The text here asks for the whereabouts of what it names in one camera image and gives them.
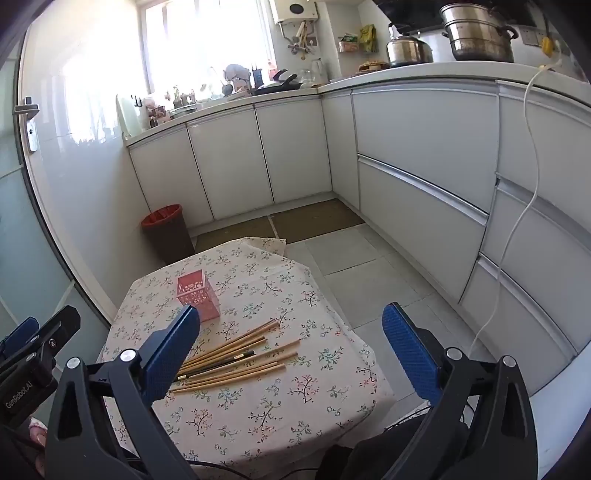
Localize water heater pipes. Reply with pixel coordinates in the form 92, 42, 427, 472
277, 21, 320, 61

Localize white cable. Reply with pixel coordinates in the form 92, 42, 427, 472
470, 44, 563, 358

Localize black chopstick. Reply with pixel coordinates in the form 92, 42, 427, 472
177, 351, 256, 381

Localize pink perforated plastic basket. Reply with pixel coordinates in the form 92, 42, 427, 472
175, 271, 221, 321

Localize black range hood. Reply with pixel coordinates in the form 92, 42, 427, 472
372, 0, 550, 28

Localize yellow green packet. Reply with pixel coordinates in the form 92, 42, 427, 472
359, 24, 378, 54

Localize kitchen window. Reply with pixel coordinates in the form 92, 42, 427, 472
139, 0, 278, 93

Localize white water heater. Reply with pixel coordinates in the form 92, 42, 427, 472
269, 0, 321, 25

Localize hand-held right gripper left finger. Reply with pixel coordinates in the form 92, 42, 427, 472
44, 304, 201, 480

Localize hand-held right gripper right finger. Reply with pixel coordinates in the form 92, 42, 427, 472
381, 302, 540, 480

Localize metal door handle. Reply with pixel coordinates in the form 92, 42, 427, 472
14, 97, 40, 154

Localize brown trash bin red liner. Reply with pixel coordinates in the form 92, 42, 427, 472
141, 204, 195, 266

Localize steel kettle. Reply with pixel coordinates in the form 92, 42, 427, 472
386, 23, 435, 65

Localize white kitchen cabinet unit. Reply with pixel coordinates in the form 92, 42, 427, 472
124, 76, 591, 398

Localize black frying pan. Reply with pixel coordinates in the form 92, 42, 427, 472
255, 73, 302, 96

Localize person's left hand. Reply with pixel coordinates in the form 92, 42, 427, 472
28, 414, 49, 478

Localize pale cutting board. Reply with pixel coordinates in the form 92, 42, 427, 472
115, 92, 141, 138

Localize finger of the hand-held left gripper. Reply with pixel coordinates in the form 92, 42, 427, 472
0, 316, 40, 358
28, 305, 82, 357

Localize white kitchen countertop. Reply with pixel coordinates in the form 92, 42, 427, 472
124, 60, 591, 141

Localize brown floor mat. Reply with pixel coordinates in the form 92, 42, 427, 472
270, 198, 366, 241
191, 216, 278, 252

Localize frosted glass door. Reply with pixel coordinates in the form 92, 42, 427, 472
0, 55, 116, 370

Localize white wall socket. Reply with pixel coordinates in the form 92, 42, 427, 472
514, 25, 544, 47

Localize pile of wooden chopsticks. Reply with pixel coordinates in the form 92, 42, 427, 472
170, 319, 301, 394

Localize floral tablecloth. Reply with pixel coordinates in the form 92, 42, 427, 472
97, 237, 395, 480

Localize grey figurine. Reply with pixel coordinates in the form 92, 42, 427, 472
224, 64, 252, 90

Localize steel steamer pot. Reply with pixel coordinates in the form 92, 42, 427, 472
438, 2, 520, 63

